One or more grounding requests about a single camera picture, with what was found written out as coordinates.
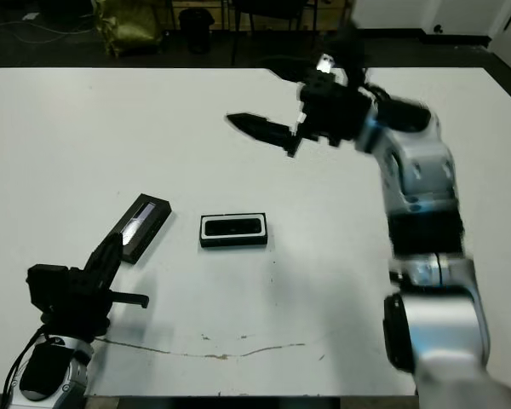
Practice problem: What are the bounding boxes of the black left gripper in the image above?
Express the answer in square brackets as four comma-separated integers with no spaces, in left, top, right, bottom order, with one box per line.
[39,232,150,341]

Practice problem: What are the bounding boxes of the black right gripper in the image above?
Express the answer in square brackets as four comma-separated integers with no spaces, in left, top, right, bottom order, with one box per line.
[225,53,371,159]

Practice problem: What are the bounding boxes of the black box lid camera print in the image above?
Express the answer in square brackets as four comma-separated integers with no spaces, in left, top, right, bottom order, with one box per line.
[119,193,172,264]

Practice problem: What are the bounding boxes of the black box base white insert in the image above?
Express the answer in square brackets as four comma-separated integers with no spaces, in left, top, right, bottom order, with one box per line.
[198,212,268,249]

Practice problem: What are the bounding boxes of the black bin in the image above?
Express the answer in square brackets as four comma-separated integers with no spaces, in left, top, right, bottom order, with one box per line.
[177,8,216,55]

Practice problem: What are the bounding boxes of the yellow plastic bag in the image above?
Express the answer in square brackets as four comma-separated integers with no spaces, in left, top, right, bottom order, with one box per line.
[91,0,164,60]

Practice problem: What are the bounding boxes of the black left wrist camera housing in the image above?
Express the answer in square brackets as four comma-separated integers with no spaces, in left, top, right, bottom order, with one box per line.
[25,263,72,315]

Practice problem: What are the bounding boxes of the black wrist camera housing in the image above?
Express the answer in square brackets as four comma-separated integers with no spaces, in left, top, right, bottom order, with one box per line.
[330,19,370,82]
[25,263,72,315]

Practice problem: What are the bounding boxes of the black right wrist camera housing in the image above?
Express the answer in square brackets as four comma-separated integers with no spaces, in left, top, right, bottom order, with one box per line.
[330,19,370,82]

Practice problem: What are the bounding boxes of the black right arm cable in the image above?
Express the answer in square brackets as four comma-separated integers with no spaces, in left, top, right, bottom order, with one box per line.
[364,78,410,106]

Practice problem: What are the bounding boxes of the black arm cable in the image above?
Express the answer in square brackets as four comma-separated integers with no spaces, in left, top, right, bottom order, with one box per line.
[2,323,48,404]
[364,78,410,106]

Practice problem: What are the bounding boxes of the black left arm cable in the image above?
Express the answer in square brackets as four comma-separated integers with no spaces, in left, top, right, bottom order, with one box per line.
[2,323,48,404]

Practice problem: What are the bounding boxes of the dark table frame bar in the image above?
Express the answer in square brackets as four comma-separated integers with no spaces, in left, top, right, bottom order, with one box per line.
[87,395,340,409]

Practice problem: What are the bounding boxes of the white floor cable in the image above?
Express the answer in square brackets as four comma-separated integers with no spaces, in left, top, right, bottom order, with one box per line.
[0,16,95,46]

